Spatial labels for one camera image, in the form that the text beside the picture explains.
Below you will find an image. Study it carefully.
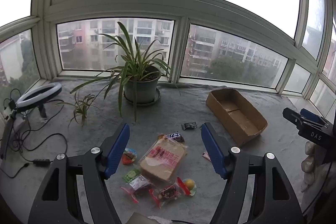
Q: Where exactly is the brown chocolate bar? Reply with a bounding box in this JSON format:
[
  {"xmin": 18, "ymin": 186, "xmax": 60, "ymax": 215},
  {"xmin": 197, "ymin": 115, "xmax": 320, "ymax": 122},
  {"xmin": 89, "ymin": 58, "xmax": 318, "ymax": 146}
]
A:
[{"xmin": 157, "ymin": 132, "xmax": 185, "ymax": 143}]

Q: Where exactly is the green candy packet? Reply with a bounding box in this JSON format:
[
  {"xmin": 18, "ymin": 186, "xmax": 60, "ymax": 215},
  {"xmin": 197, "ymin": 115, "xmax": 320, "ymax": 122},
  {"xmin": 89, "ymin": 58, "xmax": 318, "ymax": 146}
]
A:
[{"xmin": 123, "ymin": 168, "xmax": 141, "ymax": 183}]

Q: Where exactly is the brown cardboard box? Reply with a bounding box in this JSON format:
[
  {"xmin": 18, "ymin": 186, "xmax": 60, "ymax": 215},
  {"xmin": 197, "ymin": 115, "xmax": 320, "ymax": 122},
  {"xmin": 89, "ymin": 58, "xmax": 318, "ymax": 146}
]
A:
[{"xmin": 205, "ymin": 88, "xmax": 268, "ymax": 147}]

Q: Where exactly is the green potted plant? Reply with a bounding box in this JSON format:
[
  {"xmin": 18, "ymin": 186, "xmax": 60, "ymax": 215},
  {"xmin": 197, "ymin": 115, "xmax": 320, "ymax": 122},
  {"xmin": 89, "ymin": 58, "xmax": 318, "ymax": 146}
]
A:
[{"xmin": 70, "ymin": 21, "xmax": 181, "ymax": 123}]

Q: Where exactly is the black inline cable remote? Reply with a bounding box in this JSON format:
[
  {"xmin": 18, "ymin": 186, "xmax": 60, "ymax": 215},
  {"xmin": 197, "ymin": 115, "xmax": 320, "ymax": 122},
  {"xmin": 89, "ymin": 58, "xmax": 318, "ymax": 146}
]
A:
[{"xmin": 33, "ymin": 159, "xmax": 50, "ymax": 168}]

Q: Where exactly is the grey-green plant pot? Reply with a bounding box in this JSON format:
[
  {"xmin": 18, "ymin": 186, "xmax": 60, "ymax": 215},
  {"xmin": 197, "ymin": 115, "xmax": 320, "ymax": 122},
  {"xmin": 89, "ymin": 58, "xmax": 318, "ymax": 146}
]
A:
[{"xmin": 123, "ymin": 67, "xmax": 162, "ymax": 104}]

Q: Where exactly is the red-ended clear nut packet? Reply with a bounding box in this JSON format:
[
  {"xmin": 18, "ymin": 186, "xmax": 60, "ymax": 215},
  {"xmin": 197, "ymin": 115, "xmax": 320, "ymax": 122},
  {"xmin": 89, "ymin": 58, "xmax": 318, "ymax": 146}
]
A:
[{"xmin": 149, "ymin": 177, "xmax": 192, "ymax": 210}]

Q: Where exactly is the grey-green pot saucer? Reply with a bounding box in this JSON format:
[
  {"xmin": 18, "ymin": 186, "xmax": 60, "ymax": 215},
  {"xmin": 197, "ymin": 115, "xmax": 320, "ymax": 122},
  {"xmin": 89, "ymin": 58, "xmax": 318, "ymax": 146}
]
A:
[{"xmin": 123, "ymin": 88, "xmax": 161, "ymax": 107}]

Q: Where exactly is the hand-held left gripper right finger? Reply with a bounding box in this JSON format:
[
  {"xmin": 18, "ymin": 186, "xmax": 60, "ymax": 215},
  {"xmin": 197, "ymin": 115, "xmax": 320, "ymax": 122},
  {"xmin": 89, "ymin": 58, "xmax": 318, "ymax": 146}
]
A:
[{"xmin": 200, "ymin": 122, "xmax": 306, "ymax": 224}]

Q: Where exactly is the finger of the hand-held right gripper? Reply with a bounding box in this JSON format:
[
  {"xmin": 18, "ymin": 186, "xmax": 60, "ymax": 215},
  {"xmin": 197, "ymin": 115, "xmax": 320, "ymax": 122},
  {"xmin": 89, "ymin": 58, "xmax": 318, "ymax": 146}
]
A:
[
  {"xmin": 282, "ymin": 107, "xmax": 307, "ymax": 130},
  {"xmin": 300, "ymin": 108, "xmax": 330, "ymax": 128}
]

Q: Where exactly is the white ring light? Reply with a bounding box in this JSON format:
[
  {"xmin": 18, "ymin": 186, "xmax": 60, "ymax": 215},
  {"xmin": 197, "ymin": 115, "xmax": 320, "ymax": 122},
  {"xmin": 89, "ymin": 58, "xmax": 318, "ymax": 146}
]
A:
[{"xmin": 16, "ymin": 82, "xmax": 63, "ymax": 111}]

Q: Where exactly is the red jelly cup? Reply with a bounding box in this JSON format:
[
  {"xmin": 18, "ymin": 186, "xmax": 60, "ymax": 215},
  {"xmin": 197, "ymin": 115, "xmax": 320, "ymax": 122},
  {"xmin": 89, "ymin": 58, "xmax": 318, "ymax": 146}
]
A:
[{"xmin": 121, "ymin": 148, "xmax": 139, "ymax": 165}]

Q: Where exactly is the yellow jelly cup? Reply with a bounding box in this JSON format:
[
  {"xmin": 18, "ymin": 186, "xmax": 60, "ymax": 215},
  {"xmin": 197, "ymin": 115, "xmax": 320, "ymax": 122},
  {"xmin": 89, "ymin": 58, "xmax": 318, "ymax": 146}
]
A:
[{"xmin": 182, "ymin": 178, "xmax": 197, "ymax": 197}]

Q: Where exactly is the white window frame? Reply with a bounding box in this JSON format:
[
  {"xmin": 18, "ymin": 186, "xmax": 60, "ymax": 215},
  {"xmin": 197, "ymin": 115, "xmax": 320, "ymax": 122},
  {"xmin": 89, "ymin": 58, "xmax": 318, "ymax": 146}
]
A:
[{"xmin": 0, "ymin": 0, "xmax": 336, "ymax": 109}]

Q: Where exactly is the person's right hand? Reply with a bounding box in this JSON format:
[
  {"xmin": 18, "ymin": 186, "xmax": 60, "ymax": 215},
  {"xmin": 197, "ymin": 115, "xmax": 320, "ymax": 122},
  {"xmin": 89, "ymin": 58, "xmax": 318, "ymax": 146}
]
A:
[{"xmin": 301, "ymin": 140, "xmax": 336, "ymax": 194}]

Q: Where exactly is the black power cable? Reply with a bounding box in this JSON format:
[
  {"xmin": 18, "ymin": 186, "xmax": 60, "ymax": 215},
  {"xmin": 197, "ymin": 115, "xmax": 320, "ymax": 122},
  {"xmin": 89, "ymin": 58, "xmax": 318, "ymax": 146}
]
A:
[{"xmin": 5, "ymin": 132, "xmax": 68, "ymax": 178}]

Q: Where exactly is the clear bread packet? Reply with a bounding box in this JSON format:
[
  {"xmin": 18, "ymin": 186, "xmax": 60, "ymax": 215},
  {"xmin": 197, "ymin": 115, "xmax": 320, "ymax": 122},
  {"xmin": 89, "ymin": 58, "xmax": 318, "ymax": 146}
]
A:
[{"xmin": 138, "ymin": 139, "xmax": 189, "ymax": 182}]

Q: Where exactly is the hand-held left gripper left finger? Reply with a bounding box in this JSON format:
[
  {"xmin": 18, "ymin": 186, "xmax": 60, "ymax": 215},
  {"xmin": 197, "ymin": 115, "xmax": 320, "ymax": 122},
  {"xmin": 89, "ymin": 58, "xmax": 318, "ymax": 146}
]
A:
[{"xmin": 28, "ymin": 123, "xmax": 131, "ymax": 224}]

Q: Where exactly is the small green plantlet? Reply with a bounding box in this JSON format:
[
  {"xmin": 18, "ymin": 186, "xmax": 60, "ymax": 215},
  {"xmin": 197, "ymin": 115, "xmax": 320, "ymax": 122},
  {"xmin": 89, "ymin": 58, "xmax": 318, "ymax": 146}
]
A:
[{"xmin": 56, "ymin": 90, "xmax": 100, "ymax": 130}]

